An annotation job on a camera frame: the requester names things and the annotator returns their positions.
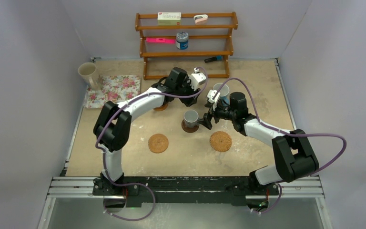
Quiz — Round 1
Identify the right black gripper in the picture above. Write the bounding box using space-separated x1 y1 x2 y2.
197 99 237 130

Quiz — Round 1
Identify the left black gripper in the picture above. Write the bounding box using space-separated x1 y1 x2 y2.
175 78 201 106

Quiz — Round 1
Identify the small grey white mug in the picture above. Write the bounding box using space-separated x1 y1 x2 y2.
183 110 199 128

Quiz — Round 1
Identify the dark brown wooden coaster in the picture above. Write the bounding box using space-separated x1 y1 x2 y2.
181 120 199 133

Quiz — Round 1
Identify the woven rattan coaster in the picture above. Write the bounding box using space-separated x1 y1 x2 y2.
148 134 169 154
209 131 232 152

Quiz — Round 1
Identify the smooth wooden coaster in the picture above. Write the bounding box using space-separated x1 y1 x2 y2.
154 104 168 111

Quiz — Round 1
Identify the blue mug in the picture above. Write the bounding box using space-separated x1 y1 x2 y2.
213 83 230 105

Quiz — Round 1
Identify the tall cream mug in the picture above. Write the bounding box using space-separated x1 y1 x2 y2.
78 62 101 91

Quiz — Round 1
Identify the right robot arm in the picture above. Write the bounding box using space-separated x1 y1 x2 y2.
199 90 319 194

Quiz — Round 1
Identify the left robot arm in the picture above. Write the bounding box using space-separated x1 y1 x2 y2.
93 67 208 195

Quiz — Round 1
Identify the black blue marker pen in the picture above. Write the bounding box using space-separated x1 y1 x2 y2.
204 55 223 63

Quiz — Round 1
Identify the blue white lidded jar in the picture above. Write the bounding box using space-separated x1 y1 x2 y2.
175 31 189 50

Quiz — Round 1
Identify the pink highlighter marker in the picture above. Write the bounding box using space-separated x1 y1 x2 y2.
145 37 175 44

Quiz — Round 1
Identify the floral pattern tray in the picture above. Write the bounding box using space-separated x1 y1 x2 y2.
83 75 141 109

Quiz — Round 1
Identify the pink white small device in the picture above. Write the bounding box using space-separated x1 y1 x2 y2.
193 14 208 25

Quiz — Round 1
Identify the white green cardboard box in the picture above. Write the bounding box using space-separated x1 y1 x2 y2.
157 12 181 26

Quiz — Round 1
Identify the wooden three-tier shelf rack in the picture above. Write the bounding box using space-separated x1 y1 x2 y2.
135 11 238 80

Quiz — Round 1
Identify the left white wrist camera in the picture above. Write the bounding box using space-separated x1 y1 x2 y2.
188 68 207 91

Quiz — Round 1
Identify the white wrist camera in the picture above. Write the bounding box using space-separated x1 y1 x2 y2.
205 90 220 111
188 68 207 91

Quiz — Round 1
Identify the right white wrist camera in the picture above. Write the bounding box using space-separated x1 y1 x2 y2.
205 90 220 111

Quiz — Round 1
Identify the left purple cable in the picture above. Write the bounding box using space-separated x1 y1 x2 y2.
95 66 209 221

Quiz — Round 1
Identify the purple cable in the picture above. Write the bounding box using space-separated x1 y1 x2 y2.
95 66 209 221
213 77 348 216

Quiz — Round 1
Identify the black aluminium base frame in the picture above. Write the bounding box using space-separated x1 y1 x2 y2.
38 170 332 229

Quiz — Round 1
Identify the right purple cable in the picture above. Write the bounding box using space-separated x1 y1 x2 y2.
213 77 348 216

